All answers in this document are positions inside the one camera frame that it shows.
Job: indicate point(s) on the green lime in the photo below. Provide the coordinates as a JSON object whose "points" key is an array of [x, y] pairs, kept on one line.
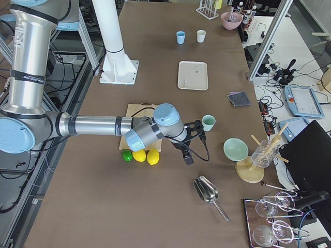
{"points": [[127, 155]]}

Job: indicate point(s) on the cream rabbit tray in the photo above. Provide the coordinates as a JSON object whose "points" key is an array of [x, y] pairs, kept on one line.
{"points": [[192, 75]]}

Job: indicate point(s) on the lower wine glass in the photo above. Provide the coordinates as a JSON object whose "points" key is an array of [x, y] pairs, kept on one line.
{"points": [[277, 234]]}

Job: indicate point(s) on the yellow lemon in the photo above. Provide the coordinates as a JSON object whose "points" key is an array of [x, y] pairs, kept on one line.
{"points": [[140, 155], [153, 157]]}

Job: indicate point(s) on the black laptop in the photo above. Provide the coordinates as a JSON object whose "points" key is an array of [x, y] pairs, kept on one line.
{"points": [[309, 158]]}

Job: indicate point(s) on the metal scoop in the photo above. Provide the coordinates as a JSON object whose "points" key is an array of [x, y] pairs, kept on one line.
{"points": [[208, 193]]}

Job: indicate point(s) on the wine glass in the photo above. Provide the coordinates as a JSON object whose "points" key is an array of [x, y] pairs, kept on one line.
{"points": [[277, 234], [282, 205]]}

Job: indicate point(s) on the green cup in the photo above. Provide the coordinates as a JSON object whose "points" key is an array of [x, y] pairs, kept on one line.
{"points": [[208, 121]]}

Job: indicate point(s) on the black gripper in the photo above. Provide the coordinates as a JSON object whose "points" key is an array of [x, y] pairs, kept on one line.
{"points": [[181, 147]]}

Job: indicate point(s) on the blue teach pendant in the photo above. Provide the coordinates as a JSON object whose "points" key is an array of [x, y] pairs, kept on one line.
{"points": [[302, 101], [294, 127]]}

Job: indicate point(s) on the wooden cup tree stand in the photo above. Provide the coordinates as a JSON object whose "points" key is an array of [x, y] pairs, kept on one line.
{"points": [[251, 173]]}

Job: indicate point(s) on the grey folded cloth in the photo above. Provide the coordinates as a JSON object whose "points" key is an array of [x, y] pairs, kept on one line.
{"points": [[238, 99]]}

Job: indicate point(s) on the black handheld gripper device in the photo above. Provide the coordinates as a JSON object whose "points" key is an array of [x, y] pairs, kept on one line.
{"points": [[285, 76]]}

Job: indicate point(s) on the wooden cutting board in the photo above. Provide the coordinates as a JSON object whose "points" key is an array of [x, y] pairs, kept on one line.
{"points": [[141, 110]]}

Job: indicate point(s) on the pink bowl with ice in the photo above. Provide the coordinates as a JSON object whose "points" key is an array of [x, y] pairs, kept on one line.
{"points": [[236, 20]]}

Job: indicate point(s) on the mirror tray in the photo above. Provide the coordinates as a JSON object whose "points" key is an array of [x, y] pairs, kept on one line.
{"points": [[268, 221]]}

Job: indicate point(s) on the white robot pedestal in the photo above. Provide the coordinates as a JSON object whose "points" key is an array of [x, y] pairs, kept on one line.
{"points": [[117, 67]]}

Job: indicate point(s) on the upper wine glass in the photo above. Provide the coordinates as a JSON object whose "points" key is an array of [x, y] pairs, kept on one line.
{"points": [[282, 205]]}

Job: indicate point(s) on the white wire rack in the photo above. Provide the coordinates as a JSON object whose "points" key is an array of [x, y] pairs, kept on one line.
{"points": [[208, 8]]}

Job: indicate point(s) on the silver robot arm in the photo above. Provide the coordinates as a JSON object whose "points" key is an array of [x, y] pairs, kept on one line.
{"points": [[24, 123]]}

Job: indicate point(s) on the blue cup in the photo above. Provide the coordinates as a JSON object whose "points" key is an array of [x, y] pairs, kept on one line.
{"points": [[180, 37]]}

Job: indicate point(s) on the clear glass mug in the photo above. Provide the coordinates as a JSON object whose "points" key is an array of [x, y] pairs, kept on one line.
{"points": [[265, 154]]}

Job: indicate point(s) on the cream cup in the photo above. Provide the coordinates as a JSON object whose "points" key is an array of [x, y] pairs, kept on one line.
{"points": [[201, 34]]}

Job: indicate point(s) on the green bowl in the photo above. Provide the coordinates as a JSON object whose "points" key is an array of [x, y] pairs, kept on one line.
{"points": [[235, 149]]}

